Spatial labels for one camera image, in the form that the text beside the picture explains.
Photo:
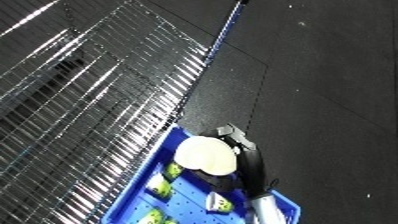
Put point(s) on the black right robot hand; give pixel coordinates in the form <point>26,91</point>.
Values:
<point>251,168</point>

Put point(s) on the pale right robot arm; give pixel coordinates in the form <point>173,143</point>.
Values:
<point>267,210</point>

